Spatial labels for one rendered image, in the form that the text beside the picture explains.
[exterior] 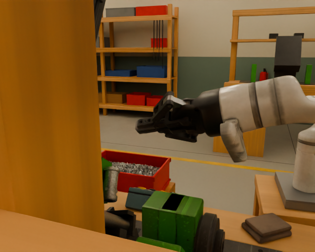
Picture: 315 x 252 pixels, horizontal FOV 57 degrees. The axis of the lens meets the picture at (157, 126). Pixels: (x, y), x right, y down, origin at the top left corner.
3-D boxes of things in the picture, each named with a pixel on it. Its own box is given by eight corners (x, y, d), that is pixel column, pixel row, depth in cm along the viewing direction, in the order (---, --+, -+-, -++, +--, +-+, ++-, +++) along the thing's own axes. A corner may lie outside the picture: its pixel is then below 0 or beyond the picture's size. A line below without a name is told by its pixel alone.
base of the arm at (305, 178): (288, 181, 110) (293, 137, 105) (314, 182, 109) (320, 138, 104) (297, 192, 101) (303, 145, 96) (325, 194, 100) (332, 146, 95)
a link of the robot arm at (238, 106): (218, 137, 39) (267, 130, 36) (216, 74, 45) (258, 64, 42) (234, 166, 45) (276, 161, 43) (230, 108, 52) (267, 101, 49)
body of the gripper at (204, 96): (234, 106, 51) (184, 116, 55) (221, 75, 45) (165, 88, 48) (236, 143, 47) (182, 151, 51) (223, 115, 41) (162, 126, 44)
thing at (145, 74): (169, 121, 581) (170, 3, 527) (46, 111, 681) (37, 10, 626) (177, 115, 631) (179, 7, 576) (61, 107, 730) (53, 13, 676)
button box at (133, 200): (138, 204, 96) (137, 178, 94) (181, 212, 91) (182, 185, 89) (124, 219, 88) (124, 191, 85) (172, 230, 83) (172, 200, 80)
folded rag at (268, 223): (259, 244, 71) (260, 234, 70) (240, 226, 78) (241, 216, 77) (292, 236, 74) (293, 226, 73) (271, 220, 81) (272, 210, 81)
